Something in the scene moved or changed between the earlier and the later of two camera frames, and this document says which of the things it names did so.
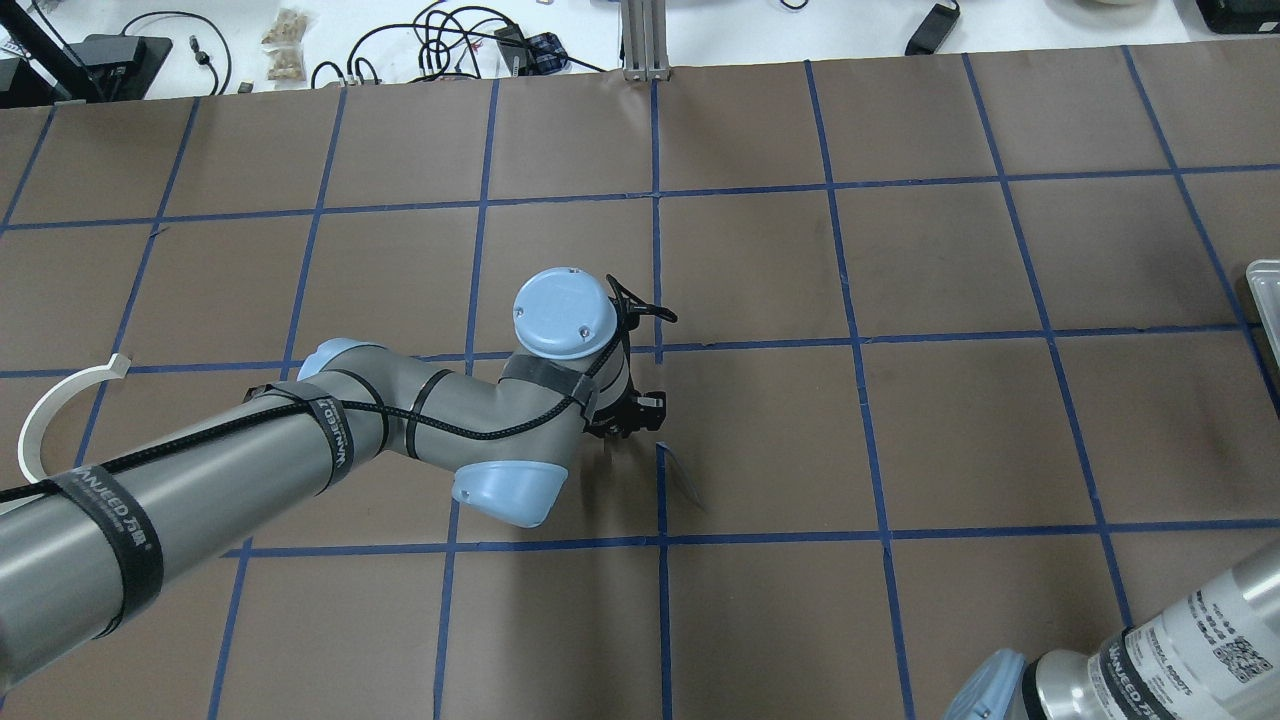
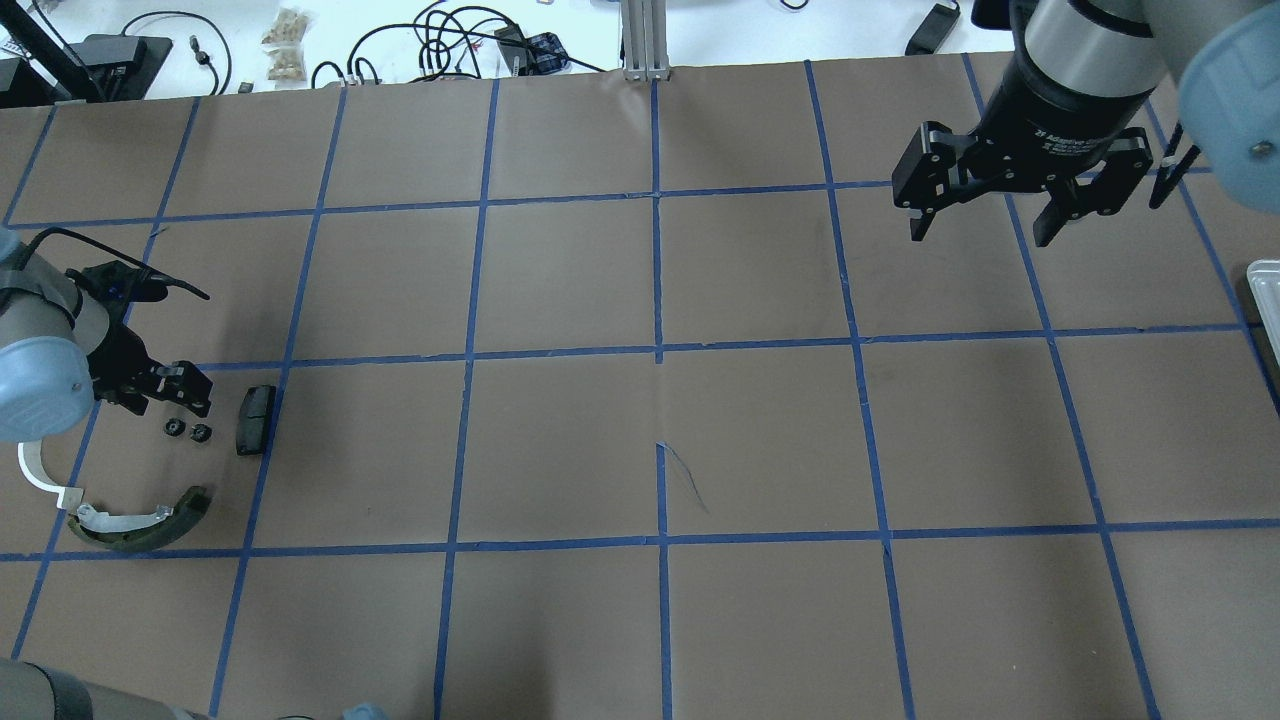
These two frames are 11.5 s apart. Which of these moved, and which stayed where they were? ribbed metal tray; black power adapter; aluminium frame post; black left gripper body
Moved: black left gripper body
Stayed: ribbed metal tray; black power adapter; aluminium frame post
